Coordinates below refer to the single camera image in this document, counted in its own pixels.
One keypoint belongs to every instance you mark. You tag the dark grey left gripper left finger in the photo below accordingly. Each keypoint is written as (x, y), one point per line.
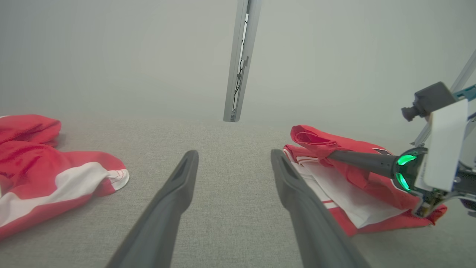
(160, 223)

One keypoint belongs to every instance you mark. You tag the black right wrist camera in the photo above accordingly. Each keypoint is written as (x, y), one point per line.
(431, 98)

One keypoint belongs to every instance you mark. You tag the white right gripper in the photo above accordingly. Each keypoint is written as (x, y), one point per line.
(444, 149)

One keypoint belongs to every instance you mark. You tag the red jersey with white sleeves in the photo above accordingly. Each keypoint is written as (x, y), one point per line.
(372, 190)

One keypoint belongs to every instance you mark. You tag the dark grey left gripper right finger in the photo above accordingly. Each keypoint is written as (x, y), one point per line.
(316, 230)

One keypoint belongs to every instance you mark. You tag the red shorts with white stripe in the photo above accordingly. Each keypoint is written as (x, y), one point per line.
(37, 171)

